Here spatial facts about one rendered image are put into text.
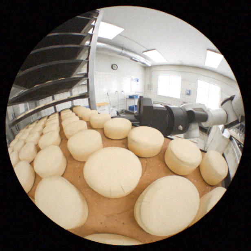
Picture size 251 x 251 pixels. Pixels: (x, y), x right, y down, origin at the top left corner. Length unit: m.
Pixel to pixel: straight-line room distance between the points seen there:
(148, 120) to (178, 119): 0.08
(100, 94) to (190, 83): 4.39
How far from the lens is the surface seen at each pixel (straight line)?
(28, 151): 0.17
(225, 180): 0.16
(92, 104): 0.36
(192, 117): 0.22
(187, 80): 4.48
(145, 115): 0.16
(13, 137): 0.44
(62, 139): 0.17
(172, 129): 0.20
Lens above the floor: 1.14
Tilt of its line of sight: 26 degrees down
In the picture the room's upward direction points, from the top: straight up
